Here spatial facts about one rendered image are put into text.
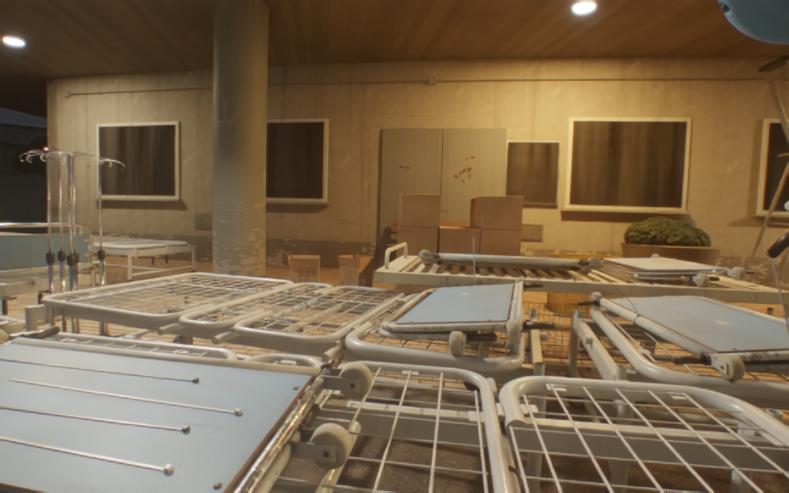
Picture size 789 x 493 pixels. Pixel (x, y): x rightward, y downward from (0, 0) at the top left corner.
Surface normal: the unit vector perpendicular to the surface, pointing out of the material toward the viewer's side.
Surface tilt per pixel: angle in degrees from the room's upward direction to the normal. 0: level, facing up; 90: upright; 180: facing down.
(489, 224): 90
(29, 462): 5
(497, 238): 90
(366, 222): 90
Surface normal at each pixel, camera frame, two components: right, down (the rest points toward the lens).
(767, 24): -0.74, 0.66
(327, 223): -0.15, 0.07
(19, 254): 0.95, 0.05
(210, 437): 0.01, -0.99
